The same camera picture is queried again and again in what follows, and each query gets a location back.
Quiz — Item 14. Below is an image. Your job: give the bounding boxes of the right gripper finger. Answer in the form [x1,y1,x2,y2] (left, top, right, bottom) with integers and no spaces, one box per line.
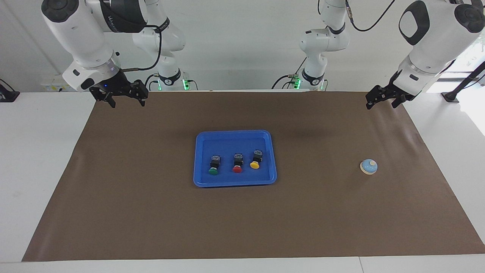
[134,80,149,107]
[101,92,117,109]

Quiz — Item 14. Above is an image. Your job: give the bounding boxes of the green push button switch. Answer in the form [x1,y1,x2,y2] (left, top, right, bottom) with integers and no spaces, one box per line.
[208,154,222,176]

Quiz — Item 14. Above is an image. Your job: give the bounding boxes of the yellow push button switch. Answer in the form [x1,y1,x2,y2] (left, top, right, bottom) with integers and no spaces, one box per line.
[250,149,264,169]

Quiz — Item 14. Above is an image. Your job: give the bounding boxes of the light blue desk bell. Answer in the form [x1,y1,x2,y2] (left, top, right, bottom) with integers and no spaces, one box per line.
[360,159,378,176]

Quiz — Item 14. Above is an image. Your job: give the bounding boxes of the blue plastic tray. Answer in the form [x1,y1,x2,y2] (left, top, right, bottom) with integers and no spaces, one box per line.
[193,130,277,188]

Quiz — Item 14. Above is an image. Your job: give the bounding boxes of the black stand leg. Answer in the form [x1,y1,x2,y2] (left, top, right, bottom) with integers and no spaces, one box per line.
[441,61,485,104]

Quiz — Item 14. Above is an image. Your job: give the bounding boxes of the black desk device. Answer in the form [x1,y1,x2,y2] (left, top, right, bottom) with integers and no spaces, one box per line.
[0,78,20,103]

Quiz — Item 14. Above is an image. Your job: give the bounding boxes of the brown table mat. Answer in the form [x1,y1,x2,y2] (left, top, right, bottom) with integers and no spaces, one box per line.
[22,91,485,262]

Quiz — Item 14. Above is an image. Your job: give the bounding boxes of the black right base cables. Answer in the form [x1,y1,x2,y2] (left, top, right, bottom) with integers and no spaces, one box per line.
[143,73,199,92]

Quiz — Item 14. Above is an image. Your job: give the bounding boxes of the black base cables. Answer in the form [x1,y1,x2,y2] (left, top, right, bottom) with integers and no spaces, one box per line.
[143,73,199,92]
[271,57,308,90]

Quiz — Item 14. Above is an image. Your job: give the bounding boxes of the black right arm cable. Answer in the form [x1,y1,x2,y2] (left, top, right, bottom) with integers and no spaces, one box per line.
[121,24,163,73]

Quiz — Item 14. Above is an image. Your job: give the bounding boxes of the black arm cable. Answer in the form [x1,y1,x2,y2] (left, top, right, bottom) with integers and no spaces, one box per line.
[121,24,163,73]
[318,0,397,33]

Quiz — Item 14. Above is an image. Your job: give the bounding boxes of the white wall socket box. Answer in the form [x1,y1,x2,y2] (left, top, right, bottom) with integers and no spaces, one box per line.
[40,74,79,93]

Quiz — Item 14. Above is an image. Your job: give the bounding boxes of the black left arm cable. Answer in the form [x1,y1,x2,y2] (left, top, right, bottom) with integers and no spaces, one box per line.
[318,0,397,33]

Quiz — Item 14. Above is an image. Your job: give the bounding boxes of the black left base cables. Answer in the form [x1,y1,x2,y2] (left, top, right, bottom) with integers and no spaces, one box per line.
[271,57,308,90]

